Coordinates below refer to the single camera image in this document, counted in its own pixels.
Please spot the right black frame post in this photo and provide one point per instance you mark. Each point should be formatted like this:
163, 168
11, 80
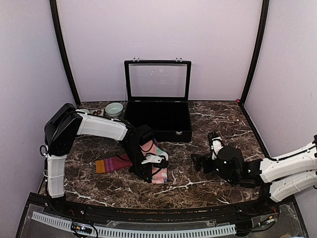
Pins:
256, 51

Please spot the left celadon bowl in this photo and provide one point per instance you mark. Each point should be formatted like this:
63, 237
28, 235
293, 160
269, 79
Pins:
84, 111

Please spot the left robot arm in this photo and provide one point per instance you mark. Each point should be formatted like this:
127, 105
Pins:
60, 133

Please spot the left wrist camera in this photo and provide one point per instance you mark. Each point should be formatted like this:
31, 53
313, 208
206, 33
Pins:
145, 134

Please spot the white slotted cable duct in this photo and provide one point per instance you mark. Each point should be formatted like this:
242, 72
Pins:
138, 230

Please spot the left black frame post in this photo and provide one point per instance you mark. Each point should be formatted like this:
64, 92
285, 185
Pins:
62, 51

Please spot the floral coaster mat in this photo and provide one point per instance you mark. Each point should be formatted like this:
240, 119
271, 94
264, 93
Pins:
97, 112

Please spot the maroon striped sock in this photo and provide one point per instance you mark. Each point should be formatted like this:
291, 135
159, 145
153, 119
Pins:
111, 164

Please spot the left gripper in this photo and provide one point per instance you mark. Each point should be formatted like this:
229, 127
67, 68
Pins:
142, 170

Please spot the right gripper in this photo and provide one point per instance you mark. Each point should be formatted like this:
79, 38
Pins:
198, 163

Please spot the pink patterned sock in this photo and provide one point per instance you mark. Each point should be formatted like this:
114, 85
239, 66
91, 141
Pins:
152, 147

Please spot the celadon bowl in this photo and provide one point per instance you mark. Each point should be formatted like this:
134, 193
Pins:
84, 111
114, 110

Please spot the black front rail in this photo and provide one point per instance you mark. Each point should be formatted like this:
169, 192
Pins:
98, 214

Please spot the black frame post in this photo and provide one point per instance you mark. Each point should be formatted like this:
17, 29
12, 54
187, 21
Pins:
62, 51
256, 51

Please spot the right celadon bowl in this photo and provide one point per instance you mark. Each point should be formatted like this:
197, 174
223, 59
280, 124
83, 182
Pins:
114, 110

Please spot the black display case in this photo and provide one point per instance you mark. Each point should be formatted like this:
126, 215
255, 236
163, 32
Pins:
157, 95

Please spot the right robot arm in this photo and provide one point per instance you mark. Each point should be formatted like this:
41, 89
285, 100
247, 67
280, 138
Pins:
278, 177

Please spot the small circuit board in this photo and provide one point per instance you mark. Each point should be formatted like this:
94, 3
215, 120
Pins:
80, 229

